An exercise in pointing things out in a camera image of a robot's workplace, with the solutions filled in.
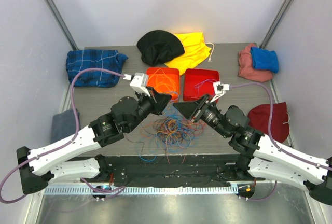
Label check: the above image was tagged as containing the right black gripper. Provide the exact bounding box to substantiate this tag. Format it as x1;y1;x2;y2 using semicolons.
173;93;231;138

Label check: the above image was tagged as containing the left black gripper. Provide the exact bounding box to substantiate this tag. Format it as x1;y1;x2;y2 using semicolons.
126;87;172;132

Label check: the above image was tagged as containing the blue wire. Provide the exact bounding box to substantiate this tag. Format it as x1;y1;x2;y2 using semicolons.
163;103;182;121
194;78;217;90

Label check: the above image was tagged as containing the yellow wire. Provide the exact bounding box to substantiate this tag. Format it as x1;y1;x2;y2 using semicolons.
147;68;179;97

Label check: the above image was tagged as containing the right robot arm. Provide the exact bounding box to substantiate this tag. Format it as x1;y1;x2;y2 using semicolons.
173;95;331;205

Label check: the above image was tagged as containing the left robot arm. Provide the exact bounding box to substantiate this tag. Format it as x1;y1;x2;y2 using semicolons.
16;87;172;194

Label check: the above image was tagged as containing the orange plastic box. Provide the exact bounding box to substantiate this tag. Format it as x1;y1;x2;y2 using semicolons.
146;67;180;102

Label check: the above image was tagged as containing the red plastic box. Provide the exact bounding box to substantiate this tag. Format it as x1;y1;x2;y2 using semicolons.
183;68;219;101

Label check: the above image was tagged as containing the black cloth hat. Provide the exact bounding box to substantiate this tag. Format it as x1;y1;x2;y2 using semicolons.
136;30;185;67

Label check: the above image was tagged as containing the yellow cloth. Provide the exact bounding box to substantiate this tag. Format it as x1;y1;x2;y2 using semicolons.
165;32;214;75

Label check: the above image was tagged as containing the dark red cloth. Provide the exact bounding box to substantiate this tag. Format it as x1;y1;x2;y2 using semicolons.
248;102;289;143

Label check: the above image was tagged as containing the pink cloth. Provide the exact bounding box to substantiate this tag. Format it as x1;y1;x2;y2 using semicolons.
238;43;273;83

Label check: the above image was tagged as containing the blue plaid cloth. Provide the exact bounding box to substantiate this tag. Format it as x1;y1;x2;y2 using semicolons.
65;49;128;88

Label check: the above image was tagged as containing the grey cloth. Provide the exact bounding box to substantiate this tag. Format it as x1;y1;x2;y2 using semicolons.
50;109;76;144

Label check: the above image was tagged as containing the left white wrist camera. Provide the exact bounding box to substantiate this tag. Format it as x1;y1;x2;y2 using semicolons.
123;73;150;96

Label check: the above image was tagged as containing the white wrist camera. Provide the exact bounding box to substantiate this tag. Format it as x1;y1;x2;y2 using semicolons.
123;73;150;96
209;81;230;102

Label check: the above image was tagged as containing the tangled wire pile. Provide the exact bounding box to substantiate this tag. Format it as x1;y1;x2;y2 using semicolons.
136;107;208;164

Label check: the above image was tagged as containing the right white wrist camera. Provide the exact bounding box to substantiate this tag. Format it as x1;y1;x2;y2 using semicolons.
209;81;230;102

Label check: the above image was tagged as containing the white cord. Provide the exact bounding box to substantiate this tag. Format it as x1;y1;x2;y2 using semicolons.
204;42;215;64

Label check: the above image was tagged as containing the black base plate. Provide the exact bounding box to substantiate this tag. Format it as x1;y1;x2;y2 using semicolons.
63;154;265;188

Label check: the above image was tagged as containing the white cable duct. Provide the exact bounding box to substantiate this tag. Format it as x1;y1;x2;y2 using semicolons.
44;185;238;195

